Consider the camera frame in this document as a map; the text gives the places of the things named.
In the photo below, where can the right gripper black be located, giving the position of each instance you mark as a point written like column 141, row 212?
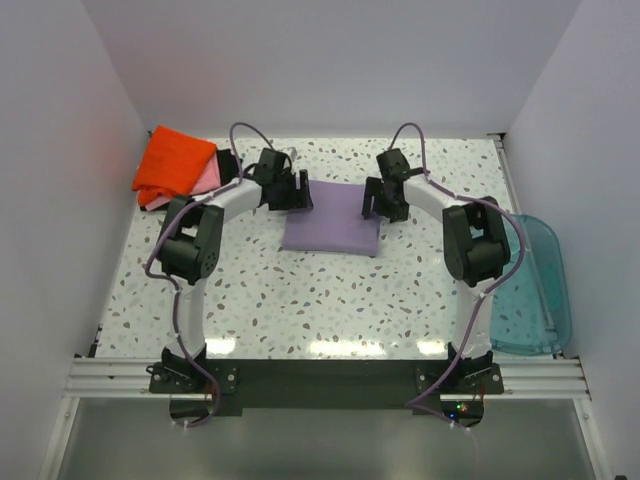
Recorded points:
column 373, row 188

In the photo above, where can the teal plastic basket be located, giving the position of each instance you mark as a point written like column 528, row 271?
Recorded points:
column 531, row 314

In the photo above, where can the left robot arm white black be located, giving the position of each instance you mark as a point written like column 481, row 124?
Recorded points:
column 189, row 244

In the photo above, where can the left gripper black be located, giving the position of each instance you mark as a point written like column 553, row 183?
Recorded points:
column 299, row 200

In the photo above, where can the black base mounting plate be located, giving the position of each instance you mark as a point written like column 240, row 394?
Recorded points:
column 228, row 386

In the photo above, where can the lilac polo shirt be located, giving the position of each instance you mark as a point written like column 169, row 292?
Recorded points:
column 335, row 223

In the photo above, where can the folded orange t shirt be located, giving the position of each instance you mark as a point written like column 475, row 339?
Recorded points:
column 168, row 144

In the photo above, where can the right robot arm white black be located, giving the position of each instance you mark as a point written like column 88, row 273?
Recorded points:
column 474, row 243

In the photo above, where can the folded black t shirt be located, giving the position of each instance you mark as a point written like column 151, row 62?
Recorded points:
column 227, row 162

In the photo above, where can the folded pink t shirt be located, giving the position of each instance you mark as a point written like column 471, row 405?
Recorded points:
column 207, row 177

